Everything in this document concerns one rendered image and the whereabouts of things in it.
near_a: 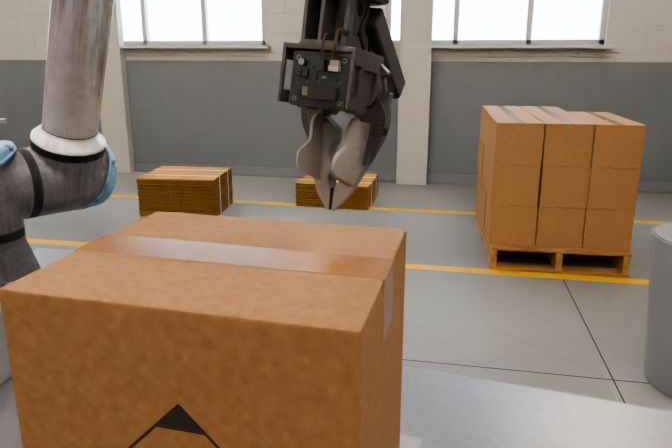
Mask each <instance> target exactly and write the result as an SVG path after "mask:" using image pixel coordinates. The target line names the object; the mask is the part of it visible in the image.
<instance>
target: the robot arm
mask: <svg viewBox="0 0 672 448"><path fill-rule="evenodd" d="M388 3H389V0H305V5H304V14H303V23H302V32H301V41H300V42H299V43H291V42H284V43H283V53H282V62H281V72H280V81H279V91H278V100H277V101H282V102H289V103H290V105H296V106H298V107H299V108H301V118H302V124H303V127H304V130H305V133H306V135H307V138H308V141H307V142H306V143H305V144H304V145H303V146H302V147H301V148H300V149H299V150H298V152H297V156H296V166H297V168H298V170H299V171H300V172H302V173H304V174H306V175H309V176H311V177H313V179H314V183H315V187H316V190H317V192H318V195H319V197H320V199H321V201H322V203H323V204H324V206H325V208H326V209H330V210H336V209H338V208H339V207H340V206H341V205H342V204H343V203H344V202H345V201H346V200H347V199H348V198H349V197H350V195H351V194H352V193H353V192H354V190H355V189H356V187H357V186H358V184H359V183H360V181H361V180H362V178H363V176H364V175H365V173H366V171H367V169H368V168H369V165H371V164H372V162H373V161H374V159H375V157H376V155H377V153H378V152H379V150H380V148H381V146H382V144H383V143H384V141H385V139H386V137H387V134H388V131H389V128H390V123H391V101H392V98H393V99H398V98H400V96H401V93H402V91H403V88H404V85H405V79H404V76H403V73H402V70H401V66H400V63H399V60H398V57H397V53H396V50H395V47H394V44H393V41H392V37H391V34H390V31H389V28H388V24H387V21H386V18H385V15H384V11H383V9H382V8H372V7H370V6H381V5H386V4H388ZM113 4H114V0H51V3H50V17H49V31H48V44H47V58H46V72H45V86H44V99H43V113H42V124H41V125H39V126H38V127H36V128H34V129H33V130H32V132H31V135H30V146H29V147H28V148H19V149H17V147H16V146H15V145H14V143H13V142H11V141H3V140H2V141H0V288H2V287H4V286H6V285H8V284H10V283H12V282H14V281H16V280H18V279H20V278H22V277H24V276H26V275H28V274H30V273H32V272H34V271H36V270H39V269H41V266H40V264H39V263H38V260H37V258H36V256H35V255H34V253H33V251H32V249H31V247H30V245H29V243H28V241H27V239H26V233H25V226H24V220H25V219H29V218H35V217H40V216H45V215H51V214H56V213H62V212H67V211H73V210H84V209H87V208H89V207H92V206H96V205H100V204H102V203H103V202H105V201H106V200H107V199H108V198H109V197H110V196H111V194H112V192H113V190H114V188H115V184H116V179H117V167H116V166H115V162H116V159H115V156H114V153H113V151H112V150H111V148H110V147H109V146H108V145H107V144H106V140H105V138H104V137H103V136H102V135H101V134H100V133H99V132H98V128H99V120H100V112H101V104H102V95H103V87H104V79H105V70H106V62H107V54H108V46H109V37H110V29H111V21H112V12H113ZM287 60H291V61H293V67H292V76H291V85H290V90H286V89H284V81H285V72H286V63H287ZM339 111H343V112H345V114H353V115H354V116H355V117H356V118H352V119H351V120H350V122H349V124H348V127H347V128H345V129H344V131H343V137H342V127H341V126H340V125H339V124H338V123H336V122H335V121H334V120H333V119H332V118H331V117H330V115H337V113H338V112H339ZM358 118H359V119H358ZM341 140H342V144H343V146H342V147H341V149H340V150H339V151H338V152H337V153H336V151H337V147H338V145H339V143H340V142H341ZM336 180H338V182H337V183H336Z"/></svg>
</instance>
